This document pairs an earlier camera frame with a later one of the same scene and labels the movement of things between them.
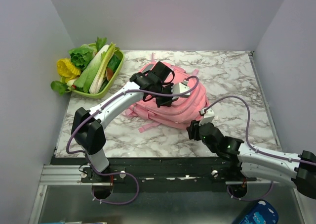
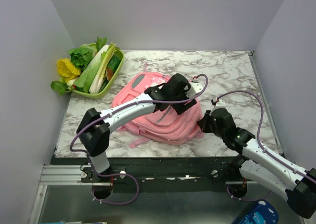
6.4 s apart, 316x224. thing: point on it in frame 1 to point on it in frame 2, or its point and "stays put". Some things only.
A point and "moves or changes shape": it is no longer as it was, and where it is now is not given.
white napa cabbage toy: (84, 80) stays put
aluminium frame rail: (61, 175) stays put
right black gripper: (194, 126) to (203, 122)
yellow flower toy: (66, 69) stays put
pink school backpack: (184, 112) moves or changes shape
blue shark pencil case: (262, 212) stays put
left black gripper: (167, 102) to (180, 108)
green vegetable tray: (106, 87) stays put
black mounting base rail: (165, 174) stays put
